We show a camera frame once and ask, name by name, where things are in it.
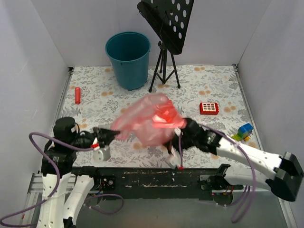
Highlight red plastic trash bag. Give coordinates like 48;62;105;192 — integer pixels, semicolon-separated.
111;93;186;146

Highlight teal plastic trash bin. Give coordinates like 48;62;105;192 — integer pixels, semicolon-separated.
105;31;151;91

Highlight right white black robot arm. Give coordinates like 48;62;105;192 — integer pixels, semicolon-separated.
164;118;304;202

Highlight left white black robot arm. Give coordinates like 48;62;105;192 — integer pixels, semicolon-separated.
37;117;119;228

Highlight red toy calculator block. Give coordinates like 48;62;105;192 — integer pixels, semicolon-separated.
199;102;219;115

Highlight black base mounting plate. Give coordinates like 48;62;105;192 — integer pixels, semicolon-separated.
72;164;243;200

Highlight black perforated music stand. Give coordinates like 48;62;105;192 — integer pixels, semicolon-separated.
137;0;194;92

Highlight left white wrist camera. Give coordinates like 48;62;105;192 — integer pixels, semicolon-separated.
93;145;111;162

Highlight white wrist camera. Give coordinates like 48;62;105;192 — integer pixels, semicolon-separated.
165;147;183;170
93;145;111;162

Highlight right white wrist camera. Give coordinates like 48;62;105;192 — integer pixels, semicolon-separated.
165;147;183;170

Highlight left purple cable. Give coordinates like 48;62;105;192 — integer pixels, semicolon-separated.
0;132;124;228

